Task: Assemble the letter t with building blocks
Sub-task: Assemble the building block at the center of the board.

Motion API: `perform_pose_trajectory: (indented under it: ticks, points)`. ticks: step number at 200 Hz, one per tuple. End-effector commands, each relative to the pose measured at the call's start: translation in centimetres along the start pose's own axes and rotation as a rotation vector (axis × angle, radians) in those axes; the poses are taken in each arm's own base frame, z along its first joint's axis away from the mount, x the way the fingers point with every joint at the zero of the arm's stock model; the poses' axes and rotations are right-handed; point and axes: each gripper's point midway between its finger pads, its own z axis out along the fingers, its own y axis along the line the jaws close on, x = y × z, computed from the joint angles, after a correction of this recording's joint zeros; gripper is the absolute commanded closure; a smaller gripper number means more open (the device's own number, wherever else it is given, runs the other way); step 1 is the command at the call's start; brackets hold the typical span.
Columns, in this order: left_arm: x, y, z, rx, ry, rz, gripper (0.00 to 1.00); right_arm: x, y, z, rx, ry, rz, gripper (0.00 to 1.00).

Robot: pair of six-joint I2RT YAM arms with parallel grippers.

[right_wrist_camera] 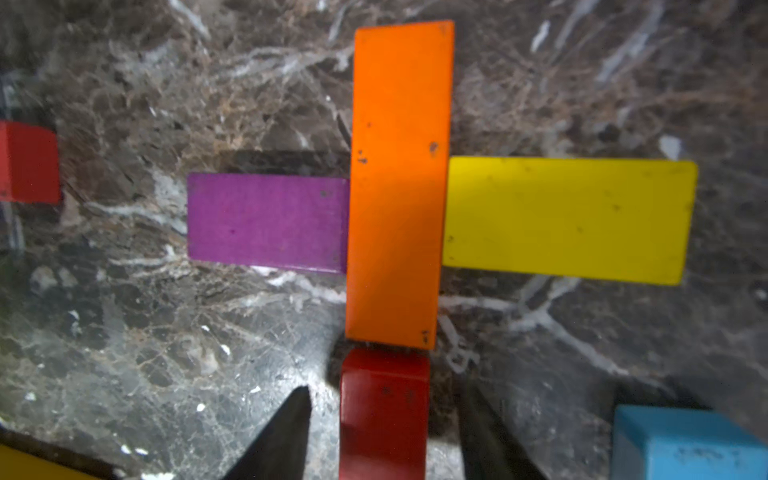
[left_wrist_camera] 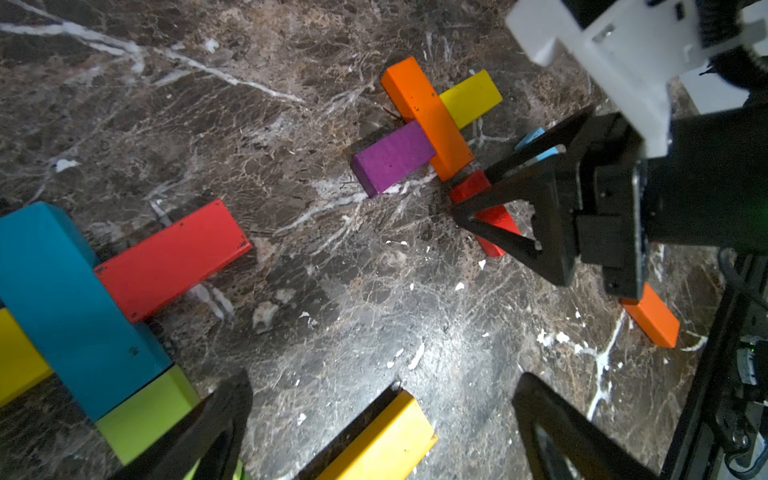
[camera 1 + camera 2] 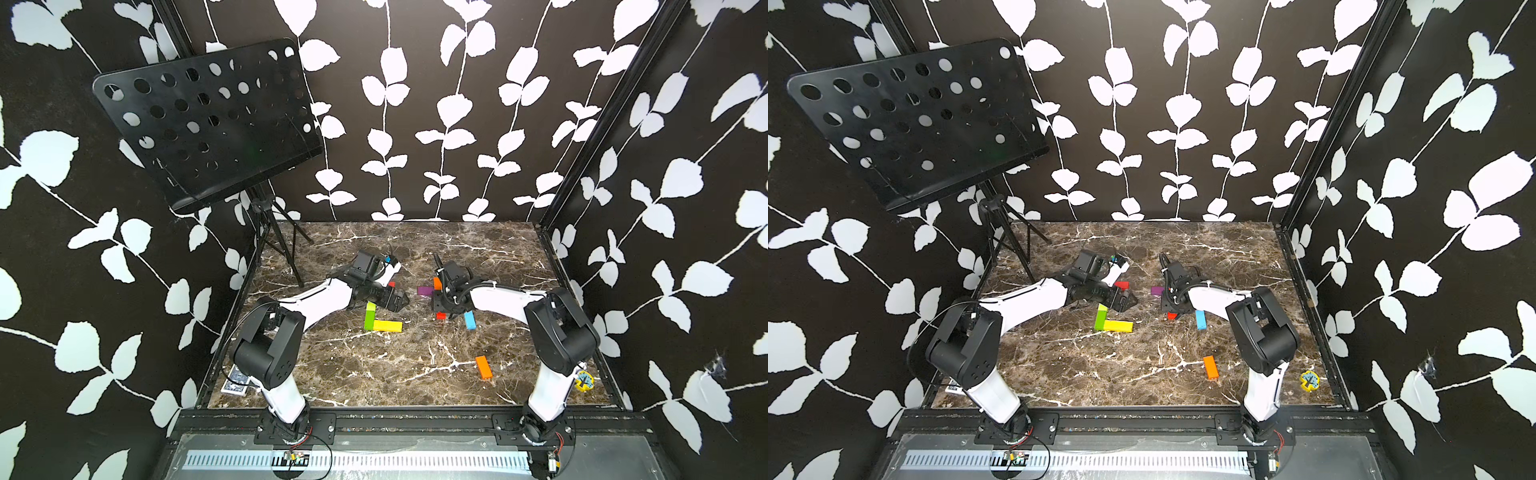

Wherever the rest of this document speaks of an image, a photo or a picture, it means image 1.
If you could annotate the yellow block group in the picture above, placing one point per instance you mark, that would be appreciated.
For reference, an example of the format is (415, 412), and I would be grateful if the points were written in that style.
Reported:
(607, 219)

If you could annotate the purple block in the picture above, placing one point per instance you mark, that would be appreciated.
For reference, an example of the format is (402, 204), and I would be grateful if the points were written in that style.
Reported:
(276, 221)

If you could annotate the red block group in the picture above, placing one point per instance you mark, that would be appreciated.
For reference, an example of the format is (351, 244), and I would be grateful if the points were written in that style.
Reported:
(384, 411)

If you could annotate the red-orange small block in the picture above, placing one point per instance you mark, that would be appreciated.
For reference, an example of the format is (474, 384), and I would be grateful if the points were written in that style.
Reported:
(29, 164)

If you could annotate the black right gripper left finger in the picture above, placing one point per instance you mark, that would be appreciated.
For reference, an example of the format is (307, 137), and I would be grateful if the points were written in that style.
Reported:
(279, 451)

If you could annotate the yellow long block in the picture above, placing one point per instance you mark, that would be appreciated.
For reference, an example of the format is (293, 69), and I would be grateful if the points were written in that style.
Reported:
(17, 465)

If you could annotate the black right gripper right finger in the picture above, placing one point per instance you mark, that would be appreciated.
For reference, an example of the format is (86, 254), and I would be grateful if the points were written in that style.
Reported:
(489, 450)

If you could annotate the cyan block group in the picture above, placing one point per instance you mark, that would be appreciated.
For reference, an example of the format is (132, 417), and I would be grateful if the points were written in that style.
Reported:
(673, 443)

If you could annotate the orange long block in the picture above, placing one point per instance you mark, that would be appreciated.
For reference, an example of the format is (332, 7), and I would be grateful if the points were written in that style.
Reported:
(402, 93)

